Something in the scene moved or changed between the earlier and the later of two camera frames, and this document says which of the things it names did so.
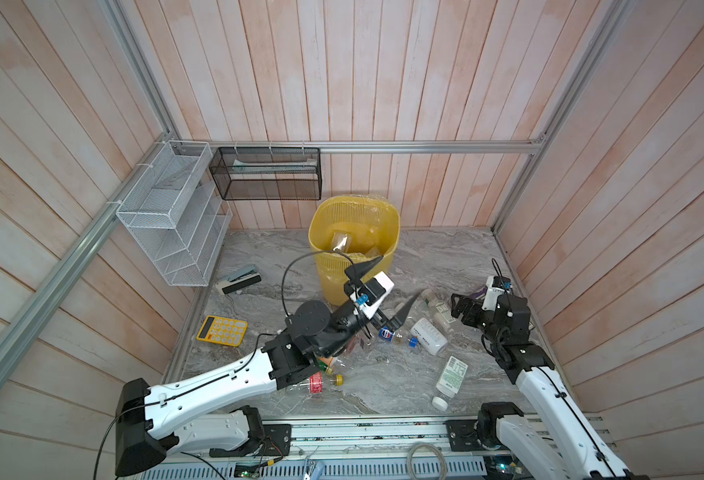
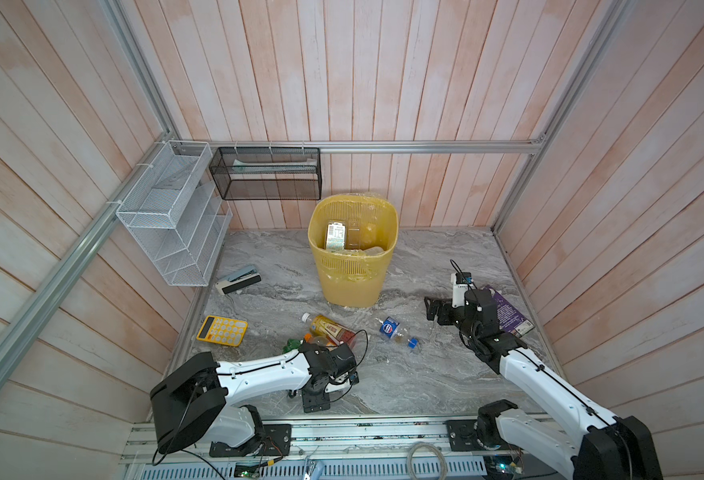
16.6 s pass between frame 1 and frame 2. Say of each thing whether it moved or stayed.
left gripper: moved
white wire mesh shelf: stayed
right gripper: moved
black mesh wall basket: stayed
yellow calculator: stayed
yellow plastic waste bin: stayed
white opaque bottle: moved
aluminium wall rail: stayed
